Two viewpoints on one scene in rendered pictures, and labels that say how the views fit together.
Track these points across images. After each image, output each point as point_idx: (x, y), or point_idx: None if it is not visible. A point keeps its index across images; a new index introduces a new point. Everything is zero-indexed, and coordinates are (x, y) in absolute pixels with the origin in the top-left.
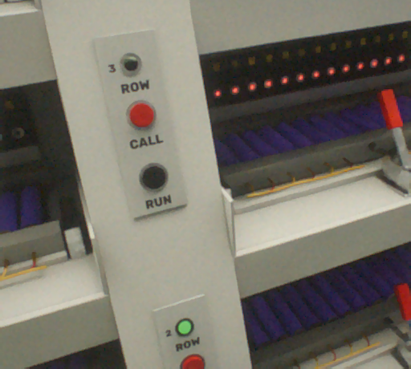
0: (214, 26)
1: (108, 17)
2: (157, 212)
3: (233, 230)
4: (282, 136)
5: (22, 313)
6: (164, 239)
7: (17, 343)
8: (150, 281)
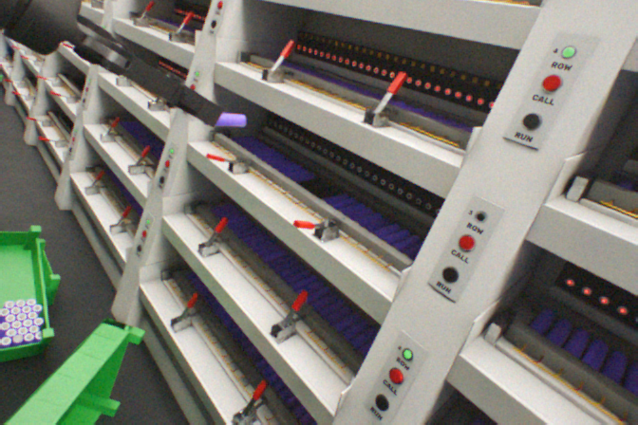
0: (549, 232)
1: (488, 190)
2: (440, 291)
3: (465, 338)
4: (600, 356)
5: (363, 275)
6: (433, 306)
7: (352, 284)
8: (412, 317)
